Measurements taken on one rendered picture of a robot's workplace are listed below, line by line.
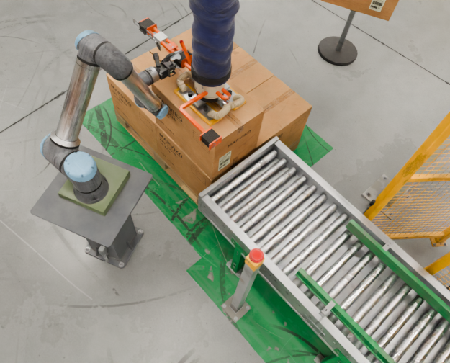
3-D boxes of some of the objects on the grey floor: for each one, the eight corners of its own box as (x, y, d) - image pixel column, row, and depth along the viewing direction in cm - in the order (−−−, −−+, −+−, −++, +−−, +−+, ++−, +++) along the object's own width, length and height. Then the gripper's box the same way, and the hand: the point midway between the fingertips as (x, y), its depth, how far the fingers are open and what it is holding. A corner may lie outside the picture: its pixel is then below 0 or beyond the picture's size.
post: (243, 307, 281) (266, 258, 195) (235, 314, 279) (255, 267, 192) (236, 299, 284) (255, 248, 197) (229, 306, 281) (245, 256, 194)
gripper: (161, 86, 242) (189, 69, 250) (160, 70, 231) (189, 52, 239) (152, 77, 245) (180, 60, 253) (150, 61, 234) (179, 45, 242)
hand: (180, 55), depth 246 cm, fingers closed on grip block, 6 cm apart
